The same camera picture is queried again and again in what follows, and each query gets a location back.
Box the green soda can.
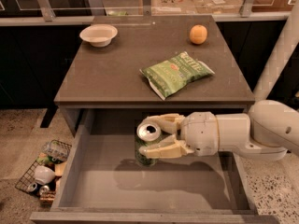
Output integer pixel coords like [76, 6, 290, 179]
[135, 121, 162, 167]

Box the silver can on floor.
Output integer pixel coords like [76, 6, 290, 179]
[38, 185, 50, 195]
[26, 182, 38, 193]

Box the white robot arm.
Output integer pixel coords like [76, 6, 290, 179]
[135, 7, 299, 161]

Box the glass railing with metal posts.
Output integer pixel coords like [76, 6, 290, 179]
[0, 0, 298, 26]

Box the brown snack bar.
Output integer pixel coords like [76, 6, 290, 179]
[39, 191, 56, 205]

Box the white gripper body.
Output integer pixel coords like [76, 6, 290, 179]
[180, 112, 219, 156]

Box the grey counter cabinet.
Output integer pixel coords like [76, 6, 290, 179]
[53, 14, 256, 137]

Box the grey open top drawer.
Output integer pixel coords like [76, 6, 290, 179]
[30, 109, 278, 224]

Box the white bowl on counter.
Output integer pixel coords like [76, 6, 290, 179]
[79, 24, 118, 48]

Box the white bowl in basket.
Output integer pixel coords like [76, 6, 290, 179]
[34, 165, 55, 185]

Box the black wire basket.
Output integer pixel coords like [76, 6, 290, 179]
[15, 140, 72, 196]

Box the green chip bag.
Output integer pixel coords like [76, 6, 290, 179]
[140, 51, 215, 100]

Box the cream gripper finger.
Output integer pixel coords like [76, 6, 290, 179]
[140, 113, 185, 134]
[138, 134, 193, 159]

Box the cardboard box left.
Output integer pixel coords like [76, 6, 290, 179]
[151, 0, 197, 15]

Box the orange fruit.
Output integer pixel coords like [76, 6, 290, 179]
[189, 25, 207, 45]

